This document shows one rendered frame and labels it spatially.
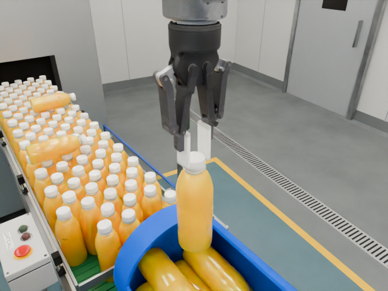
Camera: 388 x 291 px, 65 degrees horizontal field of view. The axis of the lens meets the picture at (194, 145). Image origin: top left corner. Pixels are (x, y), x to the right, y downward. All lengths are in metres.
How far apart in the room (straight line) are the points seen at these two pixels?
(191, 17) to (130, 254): 0.50
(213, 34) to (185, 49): 0.04
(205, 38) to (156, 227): 0.42
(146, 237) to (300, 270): 1.69
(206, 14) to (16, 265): 0.72
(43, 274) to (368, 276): 1.99
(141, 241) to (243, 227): 1.81
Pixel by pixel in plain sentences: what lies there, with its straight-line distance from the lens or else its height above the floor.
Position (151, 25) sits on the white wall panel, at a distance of 5.17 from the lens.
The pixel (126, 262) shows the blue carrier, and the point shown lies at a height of 1.17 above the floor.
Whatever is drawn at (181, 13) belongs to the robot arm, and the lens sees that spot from 0.42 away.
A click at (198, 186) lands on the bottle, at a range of 0.54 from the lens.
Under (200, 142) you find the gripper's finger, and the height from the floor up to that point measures 1.45.
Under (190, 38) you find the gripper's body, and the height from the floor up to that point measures 1.64.
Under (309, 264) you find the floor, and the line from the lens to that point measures 2.33.
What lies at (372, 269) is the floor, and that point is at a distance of 2.47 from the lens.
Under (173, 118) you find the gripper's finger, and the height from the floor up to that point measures 1.52.
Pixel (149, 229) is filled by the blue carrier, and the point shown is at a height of 1.22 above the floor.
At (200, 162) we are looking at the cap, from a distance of 0.53.
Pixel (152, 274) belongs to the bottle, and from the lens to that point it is 0.73.
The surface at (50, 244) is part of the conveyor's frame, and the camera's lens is 1.21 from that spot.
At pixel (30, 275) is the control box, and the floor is 1.07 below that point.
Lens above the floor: 1.72
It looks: 30 degrees down
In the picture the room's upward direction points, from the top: straight up
